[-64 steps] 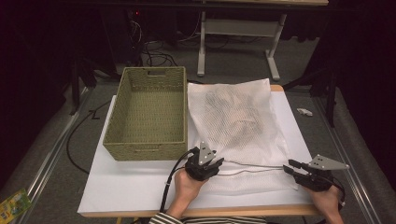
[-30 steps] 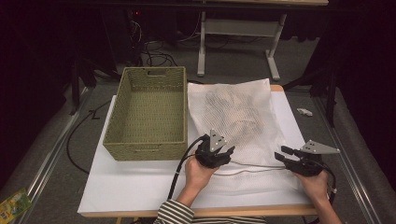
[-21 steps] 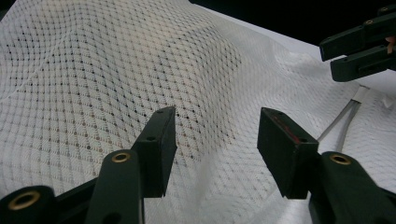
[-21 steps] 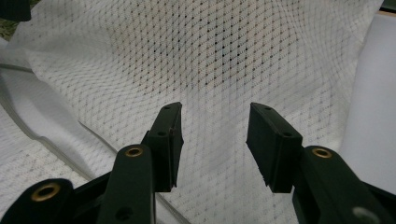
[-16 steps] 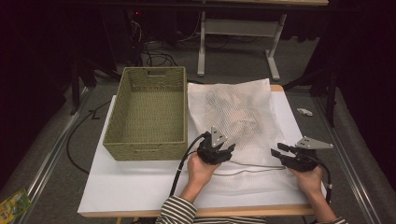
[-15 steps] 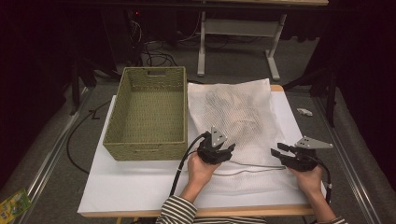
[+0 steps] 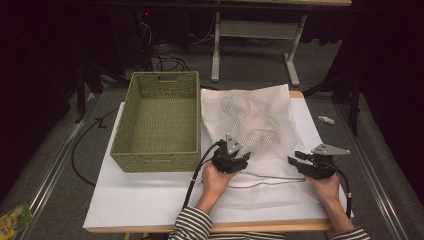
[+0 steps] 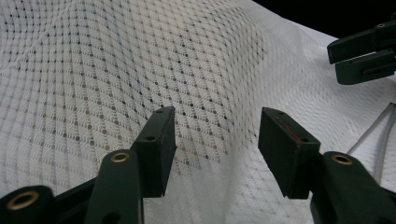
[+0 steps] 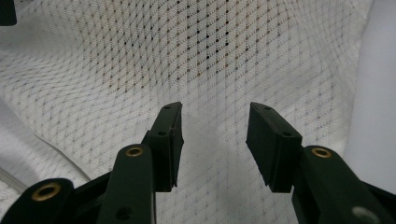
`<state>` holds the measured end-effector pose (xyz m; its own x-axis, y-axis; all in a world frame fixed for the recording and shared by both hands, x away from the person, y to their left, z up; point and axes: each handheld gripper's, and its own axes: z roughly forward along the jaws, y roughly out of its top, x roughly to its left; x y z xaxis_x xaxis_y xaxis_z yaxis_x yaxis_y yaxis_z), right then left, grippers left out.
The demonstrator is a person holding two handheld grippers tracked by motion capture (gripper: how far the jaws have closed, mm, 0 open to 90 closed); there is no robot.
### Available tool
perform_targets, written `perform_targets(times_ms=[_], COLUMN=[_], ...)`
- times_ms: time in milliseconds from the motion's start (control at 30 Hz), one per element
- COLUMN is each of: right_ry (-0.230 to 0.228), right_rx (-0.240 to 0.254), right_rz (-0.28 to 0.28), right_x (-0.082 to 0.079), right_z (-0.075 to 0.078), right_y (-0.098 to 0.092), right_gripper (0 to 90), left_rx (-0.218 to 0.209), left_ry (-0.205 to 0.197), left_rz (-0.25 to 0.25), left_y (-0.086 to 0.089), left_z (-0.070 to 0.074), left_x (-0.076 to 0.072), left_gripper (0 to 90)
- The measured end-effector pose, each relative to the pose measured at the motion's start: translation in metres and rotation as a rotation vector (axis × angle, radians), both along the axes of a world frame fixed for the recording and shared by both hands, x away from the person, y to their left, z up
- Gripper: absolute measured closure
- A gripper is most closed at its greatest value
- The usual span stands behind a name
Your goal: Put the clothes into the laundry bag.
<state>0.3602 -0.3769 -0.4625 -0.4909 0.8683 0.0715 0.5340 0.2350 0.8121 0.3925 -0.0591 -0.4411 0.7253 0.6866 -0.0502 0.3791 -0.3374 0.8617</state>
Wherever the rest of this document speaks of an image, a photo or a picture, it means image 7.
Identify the white mesh laundry bag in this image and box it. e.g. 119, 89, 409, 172
199, 83, 329, 210

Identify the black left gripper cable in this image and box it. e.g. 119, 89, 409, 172
181, 139, 225, 212

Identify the long black floor cable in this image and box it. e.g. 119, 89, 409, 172
70, 106, 120, 187

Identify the white metal desk frame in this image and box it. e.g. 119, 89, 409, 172
210, 0, 353, 88

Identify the bundle of black floor cables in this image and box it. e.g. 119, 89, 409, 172
150, 42, 192, 73

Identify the metal floor rail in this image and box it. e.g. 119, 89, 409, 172
19, 93, 101, 240
334, 102, 403, 240

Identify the green printed packet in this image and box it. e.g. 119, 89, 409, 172
0, 201, 36, 240

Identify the person's left hand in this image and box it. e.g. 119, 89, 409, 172
200, 161, 238, 209

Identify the person's right hand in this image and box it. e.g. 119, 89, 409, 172
304, 172, 342, 206

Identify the black metal stand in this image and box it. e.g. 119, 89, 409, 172
73, 62, 105, 125
301, 70, 364, 138

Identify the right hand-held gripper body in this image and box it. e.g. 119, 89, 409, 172
298, 143, 351, 180

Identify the small white floor object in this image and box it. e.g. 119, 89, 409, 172
317, 115, 336, 126

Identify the green woven basket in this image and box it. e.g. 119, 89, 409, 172
109, 71, 202, 174

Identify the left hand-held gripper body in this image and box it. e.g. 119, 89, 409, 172
211, 133, 244, 174

